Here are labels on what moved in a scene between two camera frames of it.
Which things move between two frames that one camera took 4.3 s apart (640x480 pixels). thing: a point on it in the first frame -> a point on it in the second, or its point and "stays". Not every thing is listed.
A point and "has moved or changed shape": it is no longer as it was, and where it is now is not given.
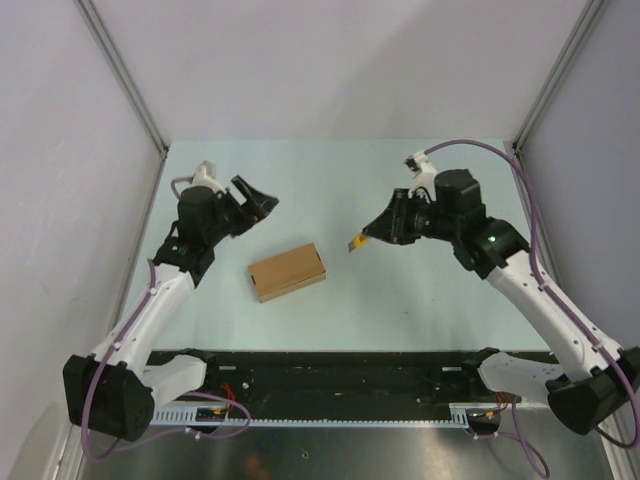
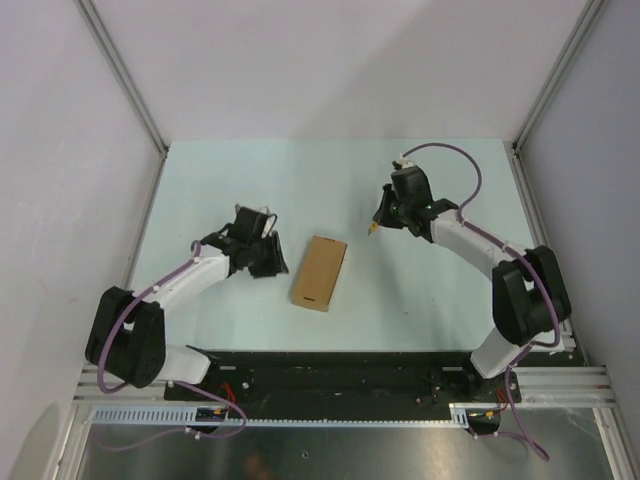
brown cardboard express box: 287,272 -> 317,277
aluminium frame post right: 592,12 stays
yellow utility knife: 357,242 has moved or changed shape
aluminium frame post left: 123,72 stays
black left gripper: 256,208 -> 276,264
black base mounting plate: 343,377 stays
